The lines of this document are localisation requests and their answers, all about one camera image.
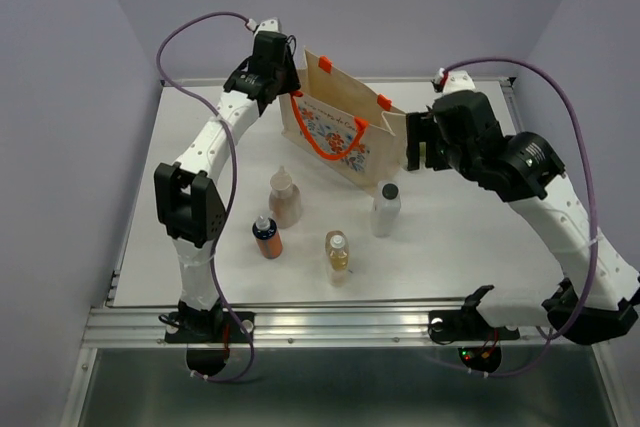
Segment cream canvas bag orange handles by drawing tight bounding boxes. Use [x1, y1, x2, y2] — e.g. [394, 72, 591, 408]
[279, 50, 407, 195]

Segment white bottle black cap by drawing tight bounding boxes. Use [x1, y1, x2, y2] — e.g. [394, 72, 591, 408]
[370, 181, 401, 238]

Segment green liquid soap bottle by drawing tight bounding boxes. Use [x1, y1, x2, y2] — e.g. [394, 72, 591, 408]
[420, 143, 430, 168]

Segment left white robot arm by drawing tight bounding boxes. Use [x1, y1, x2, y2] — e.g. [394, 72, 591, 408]
[154, 23, 300, 341]

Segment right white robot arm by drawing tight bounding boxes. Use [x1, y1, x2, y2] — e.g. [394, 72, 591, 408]
[406, 90, 639, 345]

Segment peach conical squeeze bottle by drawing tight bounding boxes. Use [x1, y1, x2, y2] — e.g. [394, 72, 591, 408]
[269, 166, 302, 229]

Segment clear amber liquid bottle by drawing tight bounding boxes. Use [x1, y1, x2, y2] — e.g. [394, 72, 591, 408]
[325, 230, 349, 287]

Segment orange bottle blue cap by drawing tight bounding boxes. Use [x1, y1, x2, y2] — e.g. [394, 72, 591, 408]
[252, 215, 283, 259]

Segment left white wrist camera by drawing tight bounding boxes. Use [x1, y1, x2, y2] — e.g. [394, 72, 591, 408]
[245, 17, 282, 35]

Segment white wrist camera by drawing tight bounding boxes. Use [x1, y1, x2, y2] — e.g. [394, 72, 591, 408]
[432, 68, 476, 95]
[245, 17, 282, 35]

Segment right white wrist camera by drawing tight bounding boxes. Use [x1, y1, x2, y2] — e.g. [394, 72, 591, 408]
[432, 68, 476, 95]

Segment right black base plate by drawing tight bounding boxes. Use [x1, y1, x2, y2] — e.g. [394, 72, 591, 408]
[427, 310, 521, 374]

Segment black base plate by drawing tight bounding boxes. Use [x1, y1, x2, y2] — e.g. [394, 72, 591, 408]
[158, 307, 255, 383]
[427, 310, 521, 374]

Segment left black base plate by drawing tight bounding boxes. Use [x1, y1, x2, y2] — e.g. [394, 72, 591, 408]
[158, 307, 255, 383]

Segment aluminium frame rail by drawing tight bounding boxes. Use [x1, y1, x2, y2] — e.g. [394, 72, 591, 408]
[59, 75, 624, 427]

